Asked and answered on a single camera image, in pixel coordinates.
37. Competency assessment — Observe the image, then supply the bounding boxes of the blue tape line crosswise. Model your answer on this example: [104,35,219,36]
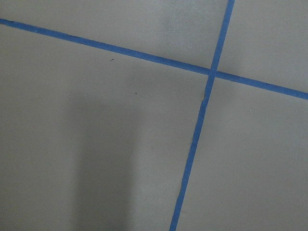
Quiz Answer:
[0,19,308,100]

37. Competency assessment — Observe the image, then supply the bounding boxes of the blue tape line lengthwise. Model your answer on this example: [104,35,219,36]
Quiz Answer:
[169,0,235,231]

